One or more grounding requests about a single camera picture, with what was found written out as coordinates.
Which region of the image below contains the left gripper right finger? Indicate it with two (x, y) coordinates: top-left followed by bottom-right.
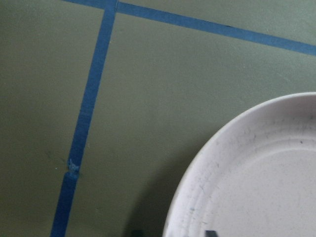
(205, 230), (218, 237)

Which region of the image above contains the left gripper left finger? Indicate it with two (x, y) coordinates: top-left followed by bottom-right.
(132, 230), (144, 237)

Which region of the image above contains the pink plate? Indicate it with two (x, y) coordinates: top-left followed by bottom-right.
(163, 92), (316, 237)

